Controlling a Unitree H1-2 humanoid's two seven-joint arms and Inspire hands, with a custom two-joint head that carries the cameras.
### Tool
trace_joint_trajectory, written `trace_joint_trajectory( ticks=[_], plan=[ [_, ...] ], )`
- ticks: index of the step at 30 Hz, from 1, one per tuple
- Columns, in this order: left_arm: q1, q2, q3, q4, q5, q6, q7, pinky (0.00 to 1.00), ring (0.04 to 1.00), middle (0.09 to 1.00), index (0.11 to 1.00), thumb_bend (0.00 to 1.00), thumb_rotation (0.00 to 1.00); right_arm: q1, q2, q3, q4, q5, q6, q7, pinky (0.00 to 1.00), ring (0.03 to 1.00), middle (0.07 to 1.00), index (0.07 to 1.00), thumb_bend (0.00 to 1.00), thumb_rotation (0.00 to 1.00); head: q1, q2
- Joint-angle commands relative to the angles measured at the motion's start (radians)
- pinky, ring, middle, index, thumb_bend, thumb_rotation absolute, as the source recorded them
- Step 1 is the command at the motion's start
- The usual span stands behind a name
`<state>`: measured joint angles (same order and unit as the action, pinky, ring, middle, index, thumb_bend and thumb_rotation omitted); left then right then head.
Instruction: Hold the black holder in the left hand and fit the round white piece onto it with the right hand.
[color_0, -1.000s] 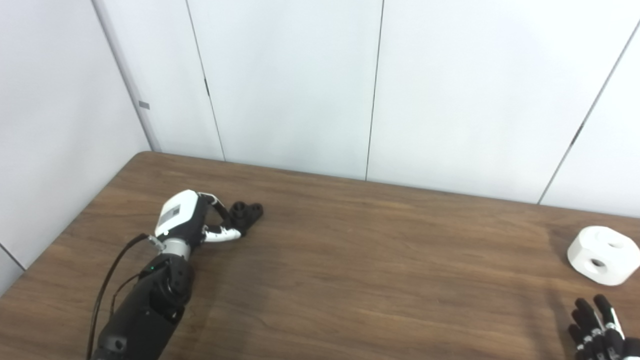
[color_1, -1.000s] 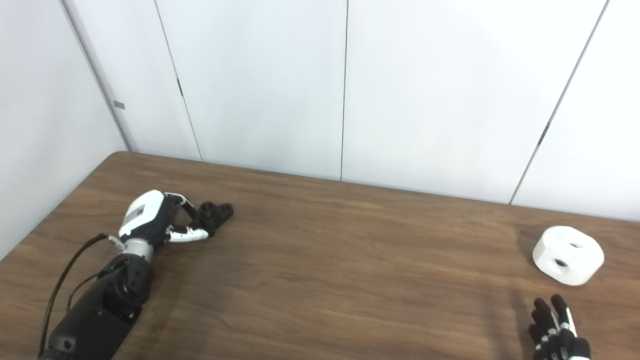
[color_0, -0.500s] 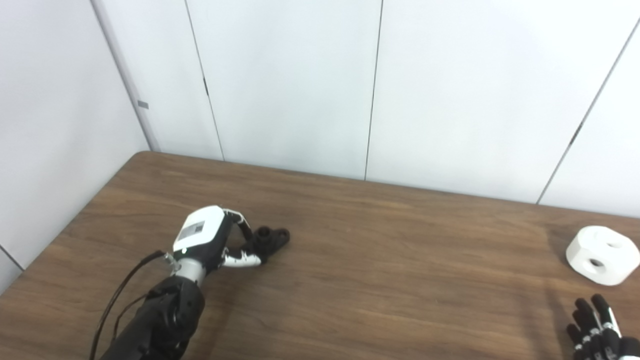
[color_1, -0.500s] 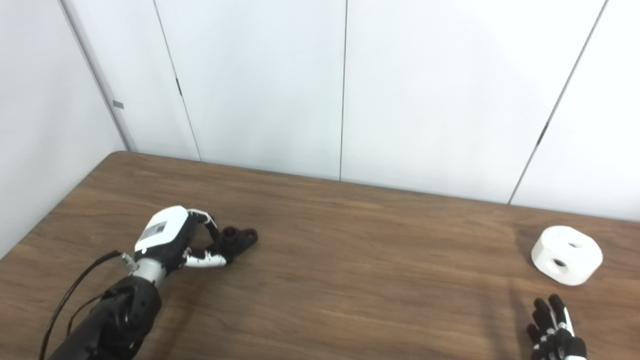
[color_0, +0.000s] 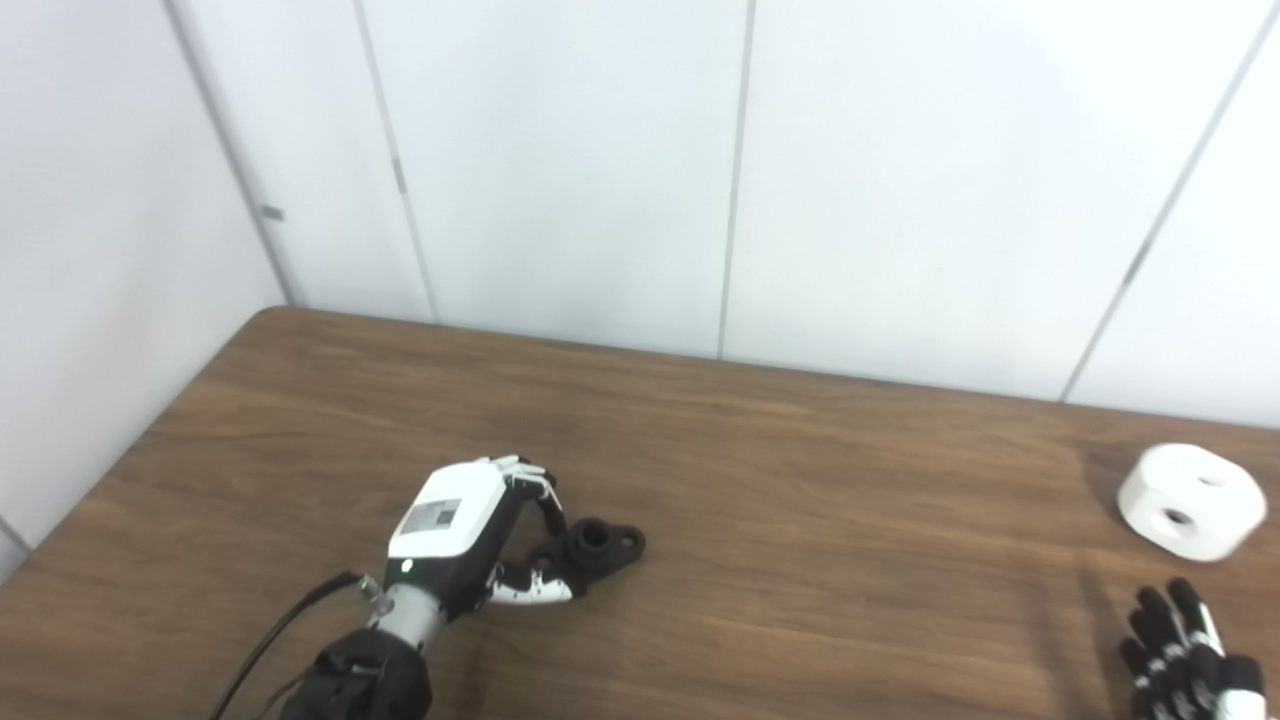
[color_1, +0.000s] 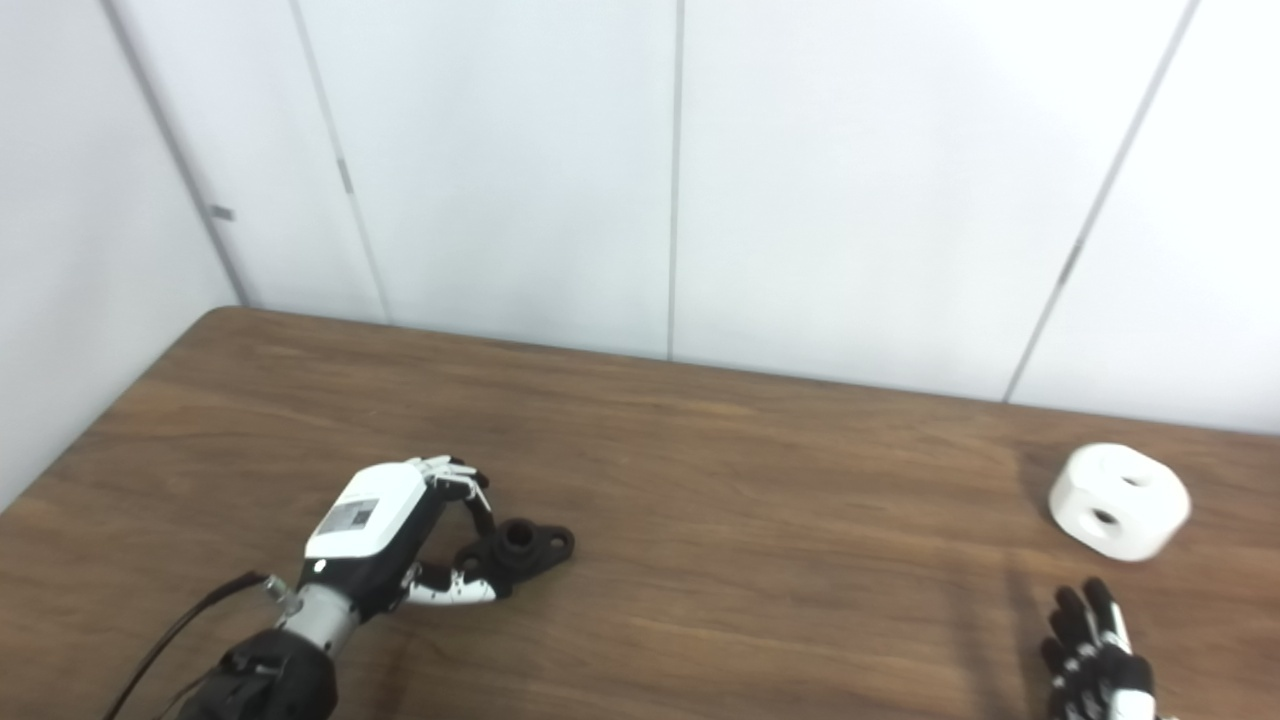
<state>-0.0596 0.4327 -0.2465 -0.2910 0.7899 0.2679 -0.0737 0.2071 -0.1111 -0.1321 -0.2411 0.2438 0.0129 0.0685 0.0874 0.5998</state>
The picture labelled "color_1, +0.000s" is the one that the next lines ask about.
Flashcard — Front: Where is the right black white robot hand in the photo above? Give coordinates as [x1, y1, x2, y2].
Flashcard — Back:
[1040, 577, 1161, 720]

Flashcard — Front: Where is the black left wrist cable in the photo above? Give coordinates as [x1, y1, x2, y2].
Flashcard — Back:
[100, 571, 301, 720]

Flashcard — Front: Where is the round white piece with holes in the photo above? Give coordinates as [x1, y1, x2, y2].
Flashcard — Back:
[1047, 443, 1193, 563]

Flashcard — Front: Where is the black flanged holder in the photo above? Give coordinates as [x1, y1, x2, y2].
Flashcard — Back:
[455, 519, 576, 599]

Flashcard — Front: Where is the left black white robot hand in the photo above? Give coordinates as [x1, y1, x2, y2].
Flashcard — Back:
[303, 456, 498, 613]

